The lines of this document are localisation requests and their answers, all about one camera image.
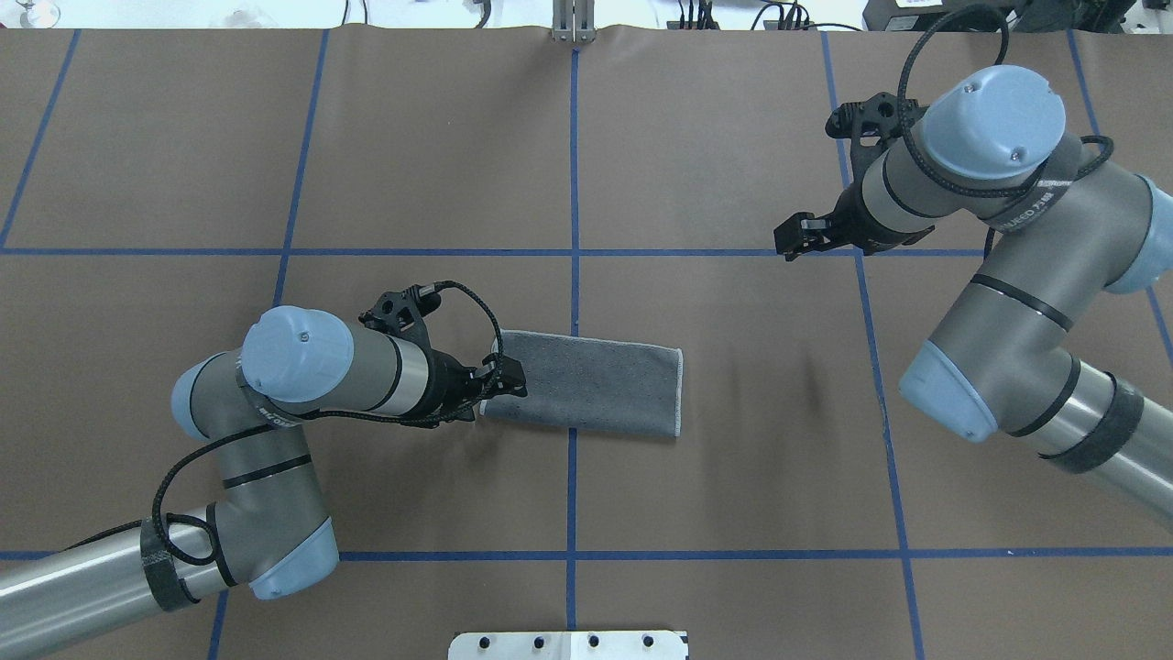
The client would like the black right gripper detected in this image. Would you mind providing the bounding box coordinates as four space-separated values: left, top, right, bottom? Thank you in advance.
773 183 935 261

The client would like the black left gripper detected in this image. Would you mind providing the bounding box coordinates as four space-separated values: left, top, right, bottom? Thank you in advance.
426 351 528 424

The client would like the pink towel with grey edging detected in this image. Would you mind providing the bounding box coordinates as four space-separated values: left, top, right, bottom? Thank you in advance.
480 329 685 438

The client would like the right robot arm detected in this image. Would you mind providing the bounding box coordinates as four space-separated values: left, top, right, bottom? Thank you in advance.
773 64 1172 526

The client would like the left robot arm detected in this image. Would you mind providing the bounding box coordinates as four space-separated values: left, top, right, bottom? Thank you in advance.
1 302 526 659

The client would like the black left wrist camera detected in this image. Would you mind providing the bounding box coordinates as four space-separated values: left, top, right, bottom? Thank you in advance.
357 284 443 349

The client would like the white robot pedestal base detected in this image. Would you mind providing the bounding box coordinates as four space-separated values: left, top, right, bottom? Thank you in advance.
447 630 691 659

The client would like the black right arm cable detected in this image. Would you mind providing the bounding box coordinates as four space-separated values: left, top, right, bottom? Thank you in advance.
896 5 1114 258

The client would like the aluminium frame post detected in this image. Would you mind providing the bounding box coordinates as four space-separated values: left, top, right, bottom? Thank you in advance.
550 0 597 45

